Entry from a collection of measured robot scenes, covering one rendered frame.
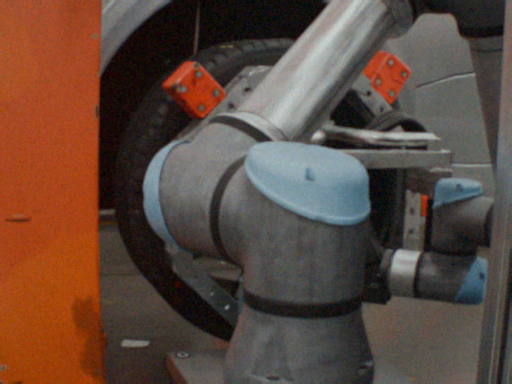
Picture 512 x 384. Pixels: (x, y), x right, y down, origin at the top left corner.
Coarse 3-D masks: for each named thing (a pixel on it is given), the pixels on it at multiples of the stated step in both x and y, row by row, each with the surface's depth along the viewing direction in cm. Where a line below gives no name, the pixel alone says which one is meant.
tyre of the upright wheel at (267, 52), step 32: (224, 64) 157; (256, 64) 159; (160, 96) 161; (128, 128) 171; (160, 128) 155; (128, 160) 162; (128, 192) 159; (128, 224) 162; (160, 256) 159; (160, 288) 161; (192, 288) 163; (192, 320) 164; (224, 320) 166
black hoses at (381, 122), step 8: (392, 112) 153; (400, 112) 153; (376, 120) 153; (384, 120) 152; (392, 120) 150; (400, 120) 149; (408, 120) 150; (416, 120) 150; (368, 128) 153; (376, 128) 152; (384, 128) 150; (392, 128) 150; (408, 128) 154; (416, 128) 151; (424, 128) 151; (328, 144) 161; (344, 144) 157; (352, 144) 154; (360, 144) 153
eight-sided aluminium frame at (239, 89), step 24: (240, 72) 156; (264, 72) 151; (240, 96) 151; (360, 96) 160; (192, 120) 154; (408, 192) 168; (408, 216) 169; (408, 240) 169; (168, 264) 154; (192, 264) 153; (216, 288) 155
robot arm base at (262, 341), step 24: (264, 312) 74; (288, 312) 73; (312, 312) 73; (336, 312) 73; (360, 312) 77; (240, 336) 77; (264, 336) 74; (288, 336) 73; (312, 336) 73; (336, 336) 74; (360, 336) 77; (240, 360) 75; (264, 360) 74; (288, 360) 73; (312, 360) 73; (336, 360) 73; (360, 360) 78
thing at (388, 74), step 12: (372, 60) 165; (384, 60) 161; (396, 60) 161; (372, 72) 161; (384, 72) 161; (396, 72) 162; (408, 72) 163; (372, 84) 160; (384, 84) 161; (396, 84) 162; (384, 96) 162; (396, 96) 163
